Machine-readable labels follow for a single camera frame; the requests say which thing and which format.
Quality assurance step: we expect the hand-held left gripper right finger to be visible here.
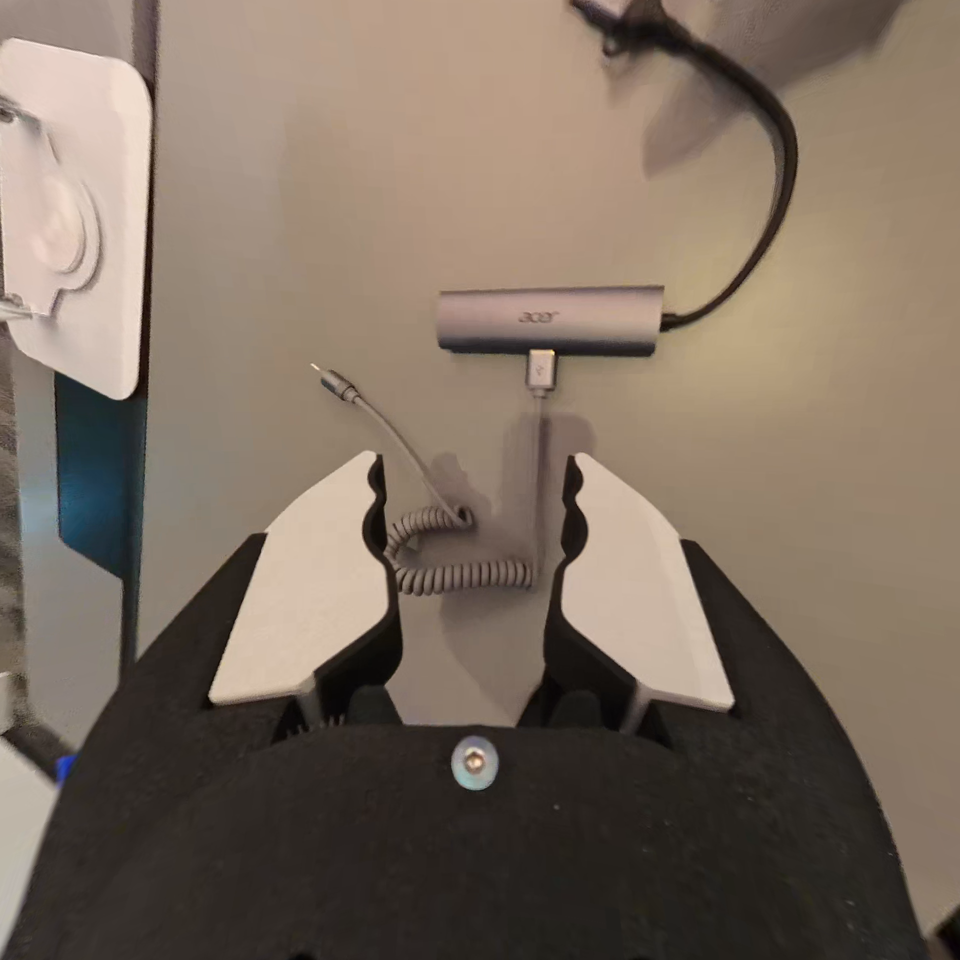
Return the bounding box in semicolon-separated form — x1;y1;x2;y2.
541;452;736;714

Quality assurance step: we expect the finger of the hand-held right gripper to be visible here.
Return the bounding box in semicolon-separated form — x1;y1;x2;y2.
701;0;905;87

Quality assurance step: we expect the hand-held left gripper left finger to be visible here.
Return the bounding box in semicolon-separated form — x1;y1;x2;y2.
207;450;405;708

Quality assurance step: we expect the grey USB cable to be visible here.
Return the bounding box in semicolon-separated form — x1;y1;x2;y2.
309;348;561;596

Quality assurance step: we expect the grey USB hub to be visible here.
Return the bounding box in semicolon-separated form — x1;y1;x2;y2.
437;0;800;358

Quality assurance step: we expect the grey desk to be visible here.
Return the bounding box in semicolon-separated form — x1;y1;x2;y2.
22;0;960;939

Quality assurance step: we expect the white stand with wooden board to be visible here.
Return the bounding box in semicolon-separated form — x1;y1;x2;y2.
0;37;155;402

